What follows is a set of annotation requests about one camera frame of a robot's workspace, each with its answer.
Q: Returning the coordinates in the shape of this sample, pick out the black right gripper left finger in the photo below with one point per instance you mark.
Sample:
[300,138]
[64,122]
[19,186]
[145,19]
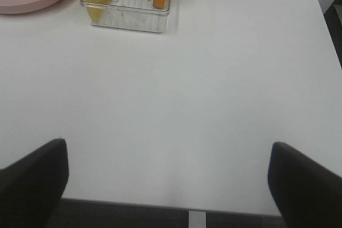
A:
[31,188]

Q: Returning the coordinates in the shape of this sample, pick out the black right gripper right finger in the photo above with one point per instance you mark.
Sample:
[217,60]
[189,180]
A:
[306,193]

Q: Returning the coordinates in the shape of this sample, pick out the white table leg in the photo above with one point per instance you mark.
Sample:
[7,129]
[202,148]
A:
[197,219]

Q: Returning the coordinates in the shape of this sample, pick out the clear right plastic container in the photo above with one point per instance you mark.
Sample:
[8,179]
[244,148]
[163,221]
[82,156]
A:
[138,15]

